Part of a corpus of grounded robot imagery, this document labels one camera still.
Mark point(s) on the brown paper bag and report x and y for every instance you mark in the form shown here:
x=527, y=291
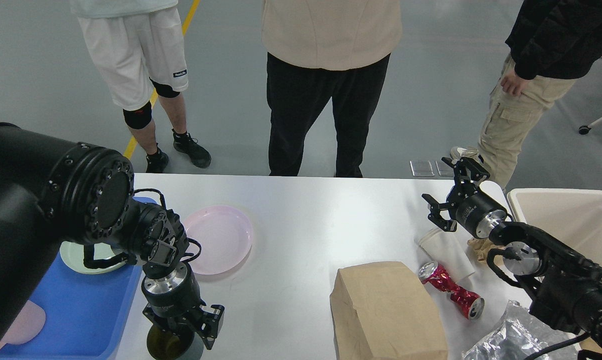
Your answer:
x=381, y=311

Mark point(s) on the person in beige hoodie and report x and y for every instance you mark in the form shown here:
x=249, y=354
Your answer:
x=321, y=51

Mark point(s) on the pink plastic plate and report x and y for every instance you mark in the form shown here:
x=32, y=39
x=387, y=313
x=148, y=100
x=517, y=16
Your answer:
x=225, y=234

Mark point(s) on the dark teal mug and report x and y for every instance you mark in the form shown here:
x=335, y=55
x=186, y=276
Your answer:
x=195, y=352

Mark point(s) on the person in white shorts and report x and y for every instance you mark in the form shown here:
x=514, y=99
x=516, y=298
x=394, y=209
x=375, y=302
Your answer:
x=138, y=48

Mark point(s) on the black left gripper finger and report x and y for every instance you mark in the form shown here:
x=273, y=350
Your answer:
x=207, y=324
x=162, y=339

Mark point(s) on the white folding table leg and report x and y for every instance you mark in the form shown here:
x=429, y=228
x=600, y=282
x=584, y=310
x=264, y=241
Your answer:
x=598, y=120

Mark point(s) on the person in black jacket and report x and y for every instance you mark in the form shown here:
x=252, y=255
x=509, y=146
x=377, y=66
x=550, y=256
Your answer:
x=552, y=44

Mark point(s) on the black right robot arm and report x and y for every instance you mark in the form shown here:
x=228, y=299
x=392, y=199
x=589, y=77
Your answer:
x=564, y=286

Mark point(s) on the crumpled brown paper napkin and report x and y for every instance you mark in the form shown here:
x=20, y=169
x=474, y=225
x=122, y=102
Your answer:
x=480, y=248

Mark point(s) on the light green plate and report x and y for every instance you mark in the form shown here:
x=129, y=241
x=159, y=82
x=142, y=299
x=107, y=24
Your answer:
x=72, y=255

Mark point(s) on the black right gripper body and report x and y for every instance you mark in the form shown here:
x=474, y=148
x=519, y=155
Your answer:
x=475, y=211

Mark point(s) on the crushed red soda can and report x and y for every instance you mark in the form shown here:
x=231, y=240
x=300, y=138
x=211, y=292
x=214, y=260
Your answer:
x=469, y=303

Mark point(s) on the metal floor plate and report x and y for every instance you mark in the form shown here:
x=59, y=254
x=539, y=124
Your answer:
x=436, y=168

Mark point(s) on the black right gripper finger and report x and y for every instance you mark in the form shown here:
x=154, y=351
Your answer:
x=468, y=175
x=435, y=210

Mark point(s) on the white paper cup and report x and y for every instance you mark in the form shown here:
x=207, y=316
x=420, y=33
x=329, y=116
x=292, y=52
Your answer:
x=444, y=248

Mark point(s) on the silver foil bag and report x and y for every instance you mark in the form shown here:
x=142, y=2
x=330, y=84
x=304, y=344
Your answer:
x=515, y=336

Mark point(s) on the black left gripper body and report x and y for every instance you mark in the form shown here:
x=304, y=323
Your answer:
x=171, y=294

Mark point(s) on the beige plastic bin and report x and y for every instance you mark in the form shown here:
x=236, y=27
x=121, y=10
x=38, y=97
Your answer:
x=573, y=216

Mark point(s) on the blue plastic tray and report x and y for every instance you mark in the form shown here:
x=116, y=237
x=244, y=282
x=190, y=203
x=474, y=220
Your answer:
x=85, y=315

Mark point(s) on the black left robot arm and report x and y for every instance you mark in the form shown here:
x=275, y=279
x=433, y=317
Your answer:
x=54, y=191

